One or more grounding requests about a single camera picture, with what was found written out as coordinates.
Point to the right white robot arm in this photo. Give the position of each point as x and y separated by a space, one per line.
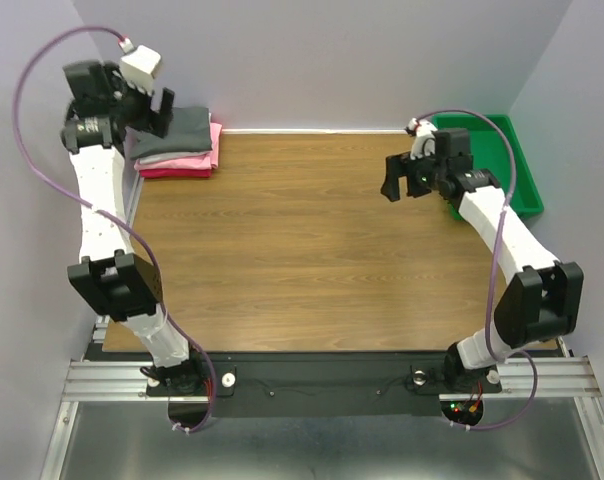
542 295

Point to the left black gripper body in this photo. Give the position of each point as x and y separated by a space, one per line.
135 106

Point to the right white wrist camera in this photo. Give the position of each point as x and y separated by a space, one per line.
422 132

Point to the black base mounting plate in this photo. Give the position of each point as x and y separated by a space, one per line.
263 385

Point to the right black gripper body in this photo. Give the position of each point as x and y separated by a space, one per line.
421 174

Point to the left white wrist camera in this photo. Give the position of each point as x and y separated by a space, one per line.
139 66

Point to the pink folded t-shirt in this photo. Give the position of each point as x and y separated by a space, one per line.
209 161

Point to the white folded t-shirt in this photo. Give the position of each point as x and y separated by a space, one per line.
160 157

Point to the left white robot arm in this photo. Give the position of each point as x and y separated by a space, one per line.
113 280

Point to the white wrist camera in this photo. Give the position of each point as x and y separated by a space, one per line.
422 132
139 66

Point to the dark grey t-shirt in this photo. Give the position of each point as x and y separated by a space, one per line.
188 131

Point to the red folded t-shirt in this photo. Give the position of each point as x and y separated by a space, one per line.
175 173

